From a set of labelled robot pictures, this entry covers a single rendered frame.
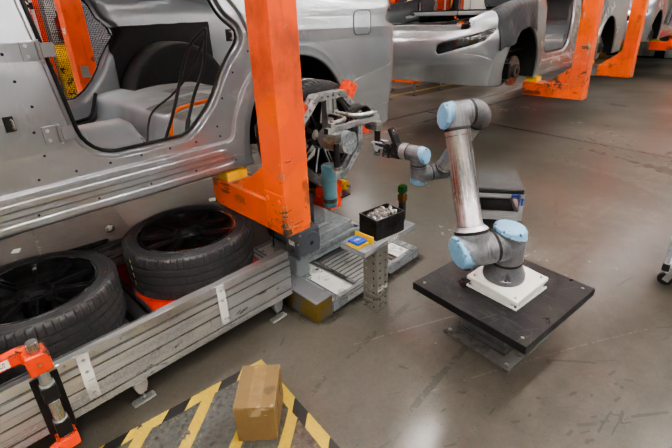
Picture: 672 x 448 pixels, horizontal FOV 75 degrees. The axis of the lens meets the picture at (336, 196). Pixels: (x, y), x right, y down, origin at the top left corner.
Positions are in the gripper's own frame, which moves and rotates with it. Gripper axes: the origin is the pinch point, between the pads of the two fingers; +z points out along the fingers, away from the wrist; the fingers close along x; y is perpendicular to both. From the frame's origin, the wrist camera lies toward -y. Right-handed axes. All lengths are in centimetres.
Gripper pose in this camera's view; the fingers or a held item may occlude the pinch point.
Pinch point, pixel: (374, 140)
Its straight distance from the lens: 262.8
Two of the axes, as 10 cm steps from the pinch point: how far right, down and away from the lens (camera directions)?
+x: 7.0, -3.0, 6.4
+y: 0.4, 9.2, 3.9
